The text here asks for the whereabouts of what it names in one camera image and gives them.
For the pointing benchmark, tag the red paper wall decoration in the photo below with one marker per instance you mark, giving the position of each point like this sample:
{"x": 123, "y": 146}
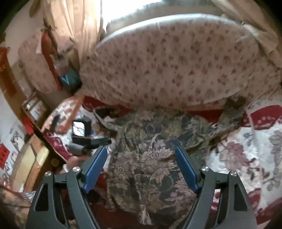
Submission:
{"x": 4, "y": 155}
{"x": 4, "y": 59}

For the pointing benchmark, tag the person's left hand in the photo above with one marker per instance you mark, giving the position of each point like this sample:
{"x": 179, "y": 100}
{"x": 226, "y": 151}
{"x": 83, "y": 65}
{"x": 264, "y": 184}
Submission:
{"x": 73, "y": 163}

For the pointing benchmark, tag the red white floral blanket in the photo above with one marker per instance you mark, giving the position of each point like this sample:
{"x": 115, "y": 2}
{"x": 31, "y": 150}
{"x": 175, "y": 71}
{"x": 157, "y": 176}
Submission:
{"x": 253, "y": 143}

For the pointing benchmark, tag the pink floral pillow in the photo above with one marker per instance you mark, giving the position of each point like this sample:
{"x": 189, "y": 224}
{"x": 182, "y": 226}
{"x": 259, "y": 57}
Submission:
{"x": 37, "y": 63}

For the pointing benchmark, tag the beige curtain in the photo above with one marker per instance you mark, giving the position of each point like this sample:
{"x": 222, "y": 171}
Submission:
{"x": 255, "y": 28}
{"x": 83, "y": 24}

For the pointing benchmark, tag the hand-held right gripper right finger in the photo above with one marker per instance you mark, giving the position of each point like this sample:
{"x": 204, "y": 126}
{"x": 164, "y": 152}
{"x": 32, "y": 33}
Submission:
{"x": 186, "y": 170}

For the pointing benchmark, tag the framed picture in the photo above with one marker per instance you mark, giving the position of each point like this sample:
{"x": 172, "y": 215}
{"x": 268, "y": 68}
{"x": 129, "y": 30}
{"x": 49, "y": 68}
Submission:
{"x": 35, "y": 109}

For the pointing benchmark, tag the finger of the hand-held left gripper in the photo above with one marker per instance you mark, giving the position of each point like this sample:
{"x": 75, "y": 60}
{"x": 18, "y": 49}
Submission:
{"x": 101, "y": 141}
{"x": 55, "y": 123}

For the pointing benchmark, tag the brown patterned cloth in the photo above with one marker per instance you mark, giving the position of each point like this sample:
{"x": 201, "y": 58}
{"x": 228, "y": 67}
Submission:
{"x": 13, "y": 209}

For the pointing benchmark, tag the teal bag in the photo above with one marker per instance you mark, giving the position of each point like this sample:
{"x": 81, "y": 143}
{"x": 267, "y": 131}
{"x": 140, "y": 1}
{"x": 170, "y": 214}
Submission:
{"x": 69, "y": 77}

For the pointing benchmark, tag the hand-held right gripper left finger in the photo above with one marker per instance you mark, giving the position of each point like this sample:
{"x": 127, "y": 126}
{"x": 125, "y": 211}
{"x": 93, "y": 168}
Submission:
{"x": 97, "y": 170}

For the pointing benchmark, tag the dark floral garment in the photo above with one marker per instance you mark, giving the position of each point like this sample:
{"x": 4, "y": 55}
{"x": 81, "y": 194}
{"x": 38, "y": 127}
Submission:
{"x": 143, "y": 154}

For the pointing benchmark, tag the wooden bed frame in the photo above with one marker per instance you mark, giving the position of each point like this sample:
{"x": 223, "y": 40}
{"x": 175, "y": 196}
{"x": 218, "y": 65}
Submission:
{"x": 37, "y": 160}

